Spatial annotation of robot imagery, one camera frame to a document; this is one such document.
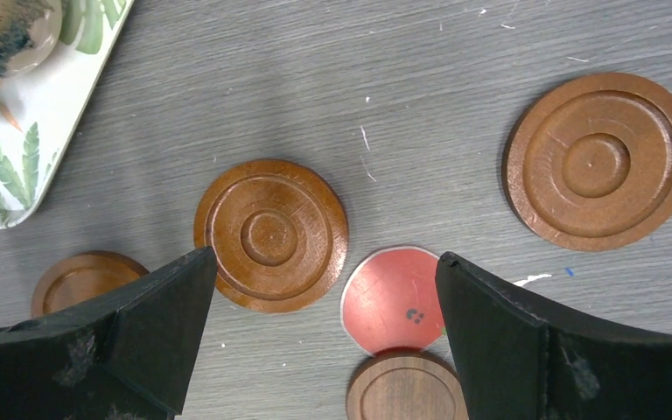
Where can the beige speckled ceramic mug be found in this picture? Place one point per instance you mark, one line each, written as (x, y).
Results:
(29, 31)

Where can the red round coaster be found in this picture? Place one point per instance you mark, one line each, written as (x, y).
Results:
(390, 301)

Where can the leaf pattern serving tray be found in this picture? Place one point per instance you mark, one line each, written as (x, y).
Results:
(40, 109)

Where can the dark walnut wooden coaster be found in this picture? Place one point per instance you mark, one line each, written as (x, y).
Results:
(405, 385)

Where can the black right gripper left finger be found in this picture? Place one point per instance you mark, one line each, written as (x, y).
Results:
(127, 354)

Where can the brown wooden ringed coaster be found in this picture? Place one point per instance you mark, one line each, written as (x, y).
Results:
(279, 232)

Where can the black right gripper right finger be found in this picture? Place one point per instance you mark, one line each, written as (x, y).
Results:
(520, 355)

